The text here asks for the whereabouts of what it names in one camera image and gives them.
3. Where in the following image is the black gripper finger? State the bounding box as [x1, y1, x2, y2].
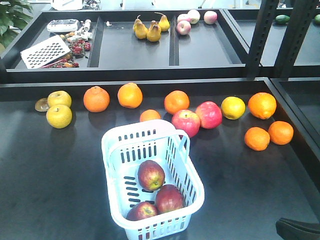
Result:
[275, 218, 320, 240]

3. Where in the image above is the red apple mid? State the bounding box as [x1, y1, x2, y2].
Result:
[155, 184, 185, 214]

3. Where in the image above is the red apple edge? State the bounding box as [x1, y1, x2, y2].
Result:
[137, 160, 165, 191]

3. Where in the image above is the light blue plastic basket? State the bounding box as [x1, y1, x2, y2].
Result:
[101, 119, 205, 240]

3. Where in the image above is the orange behind red apples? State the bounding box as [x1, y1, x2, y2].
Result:
[164, 90, 190, 115]

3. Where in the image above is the orange behind basket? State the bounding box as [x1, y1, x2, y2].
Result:
[139, 109, 162, 122]

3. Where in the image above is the orange small front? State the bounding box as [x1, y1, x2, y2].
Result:
[244, 127, 270, 151]

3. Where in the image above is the orange small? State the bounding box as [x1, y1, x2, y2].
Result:
[244, 127, 270, 151]
[267, 121, 294, 145]

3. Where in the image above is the orange small right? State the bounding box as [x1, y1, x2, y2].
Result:
[267, 121, 294, 145]

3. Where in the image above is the large orange with nub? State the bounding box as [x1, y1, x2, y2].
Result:
[248, 92, 277, 120]

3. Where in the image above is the yellow apple pear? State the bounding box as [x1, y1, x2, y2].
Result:
[221, 96, 246, 120]
[47, 90, 72, 108]
[46, 104, 73, 129]

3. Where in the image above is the bright red apple right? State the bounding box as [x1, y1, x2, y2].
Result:
[195, 101, 223, 129]

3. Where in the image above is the bright red apple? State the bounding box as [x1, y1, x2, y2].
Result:
[195, 101, 223, 129]
[171, 109, 201, 138]

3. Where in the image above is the black wooden produce display stand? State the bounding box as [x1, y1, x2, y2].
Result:
[0, 9, 320, 240]

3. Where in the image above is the bright red apple left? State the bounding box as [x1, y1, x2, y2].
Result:
[171, 109, 201, 138]

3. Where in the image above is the orange with nub left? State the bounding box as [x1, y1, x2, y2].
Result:
[83, 86, 110, 113]

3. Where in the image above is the yellow apple pear front left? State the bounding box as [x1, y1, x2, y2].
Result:
[46, 104, 73, 129]

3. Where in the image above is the yellow apple pear back left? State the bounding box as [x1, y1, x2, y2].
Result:
[47, 90, 72, 108]

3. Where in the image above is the white electronic scale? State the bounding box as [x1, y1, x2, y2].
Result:
[46, 19, 80, 33]

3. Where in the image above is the black upright shelf post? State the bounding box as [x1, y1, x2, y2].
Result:
[245, 0, 278, 79]

